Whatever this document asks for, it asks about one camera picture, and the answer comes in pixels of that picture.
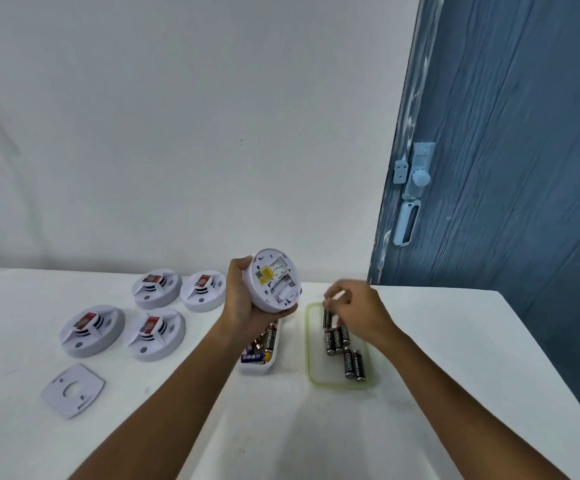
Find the white plastic container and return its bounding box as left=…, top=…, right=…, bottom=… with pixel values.
left=238, top=320, right=282, bottom=376

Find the person's right hand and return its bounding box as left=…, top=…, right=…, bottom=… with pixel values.
left=324, top=280, right=396, bottom=346

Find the clear green-rimmed container lid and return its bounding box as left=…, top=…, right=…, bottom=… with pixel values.
left=305, top=302, right=375, bottom=391

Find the pile of black batteries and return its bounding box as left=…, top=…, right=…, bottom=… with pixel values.
left=241, top=324, right=277, bottom=366

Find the person's left forearm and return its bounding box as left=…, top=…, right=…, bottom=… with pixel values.
left=67, top=317, right=273, bottom=480

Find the person's right forearm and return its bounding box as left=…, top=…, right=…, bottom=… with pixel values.
left=367, top=325, right=573, bottom=480

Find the pale blue door lock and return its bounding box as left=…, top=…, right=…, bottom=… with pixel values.
left=402, top=142, right=436, bottom=201

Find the blue wooden door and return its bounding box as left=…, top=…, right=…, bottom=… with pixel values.
left=368, top=0, right=580, bottom=431

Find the person's left hand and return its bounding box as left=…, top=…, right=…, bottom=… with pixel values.
left=222, top=256, right=300, bottom=336

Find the white round smoke detector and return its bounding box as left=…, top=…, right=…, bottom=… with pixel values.
left=180, top=271, right=227, bottom=313
left=131, top=268, right=182, bottom=311
left=242, top=248, right=303, bottom=316
left=126, top=309, right=187, bottom=362
left=59, top=305, right=126, bottom=359

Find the white square mounting plate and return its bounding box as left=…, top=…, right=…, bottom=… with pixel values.
left=40, top=364, right=107, bottom=420

